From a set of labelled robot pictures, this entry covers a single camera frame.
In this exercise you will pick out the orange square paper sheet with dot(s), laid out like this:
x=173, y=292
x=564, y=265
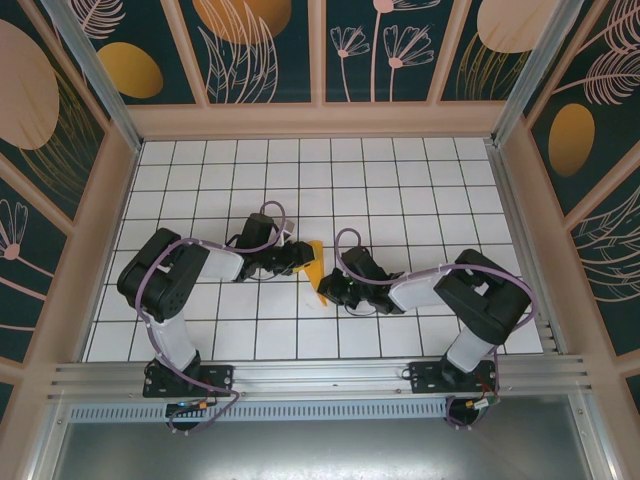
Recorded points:
x=320, y=280

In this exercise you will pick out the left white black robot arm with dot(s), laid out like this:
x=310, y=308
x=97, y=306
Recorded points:
x=160, y=280

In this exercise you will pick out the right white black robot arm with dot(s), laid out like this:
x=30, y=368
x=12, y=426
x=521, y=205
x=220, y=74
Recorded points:
x=485, y=300

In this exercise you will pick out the grey metal sheet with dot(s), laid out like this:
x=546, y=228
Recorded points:
x=320, y=450

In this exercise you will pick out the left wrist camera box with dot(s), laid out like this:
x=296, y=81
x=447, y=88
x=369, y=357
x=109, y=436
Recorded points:
x=289, y=231

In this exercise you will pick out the aluminium mounting rail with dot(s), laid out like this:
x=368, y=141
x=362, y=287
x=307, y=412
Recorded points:
x=320, y=375

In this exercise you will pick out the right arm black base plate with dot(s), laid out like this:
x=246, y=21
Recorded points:
x=425, y=377

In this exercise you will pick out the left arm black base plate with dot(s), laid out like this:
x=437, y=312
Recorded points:
x=220, y=376

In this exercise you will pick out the aluminium side rail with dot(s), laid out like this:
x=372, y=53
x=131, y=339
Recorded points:
x=520, y=240

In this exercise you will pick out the aluminium corner post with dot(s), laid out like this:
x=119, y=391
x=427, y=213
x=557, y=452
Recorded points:
x=530, y=70
x=100, y=85

